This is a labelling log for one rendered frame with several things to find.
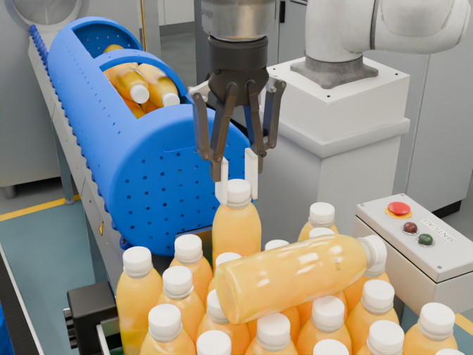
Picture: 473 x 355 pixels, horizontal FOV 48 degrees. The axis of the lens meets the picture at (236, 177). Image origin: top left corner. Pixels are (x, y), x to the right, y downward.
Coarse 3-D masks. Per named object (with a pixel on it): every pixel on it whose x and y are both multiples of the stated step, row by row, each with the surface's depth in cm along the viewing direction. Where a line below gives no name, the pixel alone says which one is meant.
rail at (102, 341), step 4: (100, 324) 83; (96, 328) 82; (100, 328) 82; (100, 332) 81; (100, 336) 81; (104, 336) 81; (100, 340) 80; (104, 340) 80; (100, 344) 82; (104, 344) 79; (104, 348) 79; (104, 352) 78; (108, 352) 78
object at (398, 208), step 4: (392, 204) 89; (396, 204) 89; (400, 204) 89; (404, 204) 89; (392, 208) 88; (396, 208) 88; (400, 208) 88; (404, 208) 88; (408, 208) 88; (396, 212) 87; (400, 212) 87; (404, 212) 87; (408, 212) 87
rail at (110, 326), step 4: (104, 320) 84; (108, 320) 84; (112, 320) 84; (116, 320) 84; (104, 324) 83; (108, 324) 84; (112, 324) 84; (116, 324) 84; (104, 328) 84; (108, 328) 84; (112, 328) 84; (116, 328) 85; (104, 332) 84; (108, 332) 84; (112, 332) 85; (116, 332) 85
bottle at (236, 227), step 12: (228, 204) 76; (240, 204) 76; (252, 204) 79; (216, 216) 78; (228, 216) 76; (240, 216) 76; (252, 216) 77; (216, 228) 78; (228, 228) 77; (240, 228) 76; (252, 228) 77; (216, 240) 79; (228, 240) 77; (240, 240) 77; (252, 240) 78; (216, 252) 80; (240, 252) 78; (252, 252) 79
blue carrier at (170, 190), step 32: (64, 32) 154; (96, 32) 162; (128, 32) 160; (64, 64) 138; (96, 64) 122; (160, 64) 126; (64, 96) 132; (96, 96) 110; (96, 128) 103; (128, 128) 93; (160, 128) 89; (192, 128) 91; (96, 160) 99; (128, 160) 89; (160, 160) 91; (192, 160) 94; (128, 192) 91; (160, 192) 94; (192, 192) 97; (128, 224) 94; (160, 224) 97; (192, 224) 100
